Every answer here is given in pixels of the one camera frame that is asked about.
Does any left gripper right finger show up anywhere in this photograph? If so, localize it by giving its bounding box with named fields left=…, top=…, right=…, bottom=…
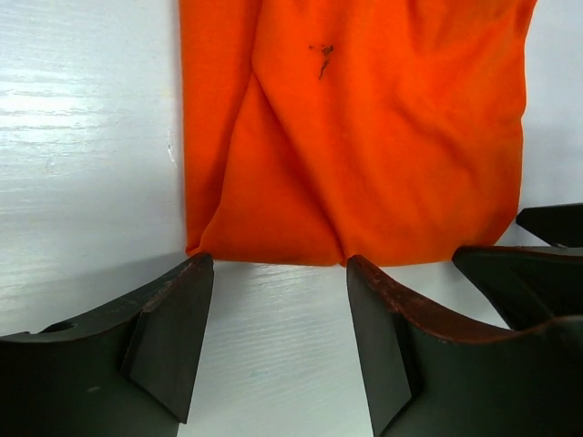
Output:
left=347, top=256, right=582, bottom=436

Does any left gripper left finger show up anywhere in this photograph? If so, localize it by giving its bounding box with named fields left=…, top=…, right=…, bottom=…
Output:
left=1, top=254, right=214, bottom=436

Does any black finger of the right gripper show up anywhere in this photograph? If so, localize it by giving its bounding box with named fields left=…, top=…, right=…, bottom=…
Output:
left=516, top=203, right=583, bottom=248
left=453, top=246, right=582, bottom=330

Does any orange t-shirt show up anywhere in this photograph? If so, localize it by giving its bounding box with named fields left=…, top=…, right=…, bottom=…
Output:
left=179, top=1, right=536, bottom=266

